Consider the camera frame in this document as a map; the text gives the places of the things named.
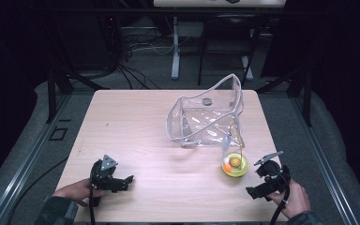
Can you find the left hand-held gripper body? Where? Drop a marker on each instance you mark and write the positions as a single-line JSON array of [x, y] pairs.
[[101, 178]]

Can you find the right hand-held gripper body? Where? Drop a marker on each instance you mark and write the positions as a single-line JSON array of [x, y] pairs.
[[273, 176]]

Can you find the clear plastic bag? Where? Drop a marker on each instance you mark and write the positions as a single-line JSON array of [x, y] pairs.
[[206, 125]]

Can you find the person's left hand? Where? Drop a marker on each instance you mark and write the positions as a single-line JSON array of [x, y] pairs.
[[75, 191]]

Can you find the person's right hand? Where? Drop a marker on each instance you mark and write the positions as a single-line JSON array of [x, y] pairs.
[[295, 200]]

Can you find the black metal stand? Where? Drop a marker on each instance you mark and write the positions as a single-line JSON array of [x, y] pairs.
[[307, 97], [52, 93]]

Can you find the white table leg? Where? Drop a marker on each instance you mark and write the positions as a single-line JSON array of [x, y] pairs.
[[247, 68], [175, 50]]

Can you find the dark equipment cabinet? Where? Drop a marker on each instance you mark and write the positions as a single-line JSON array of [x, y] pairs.
[[87, 40]]

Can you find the black chair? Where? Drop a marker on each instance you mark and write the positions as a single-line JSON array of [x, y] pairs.
[[228, 31]]

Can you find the aluminium floor rail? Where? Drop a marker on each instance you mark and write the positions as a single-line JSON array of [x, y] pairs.
[[22, 168], [322, 156]]

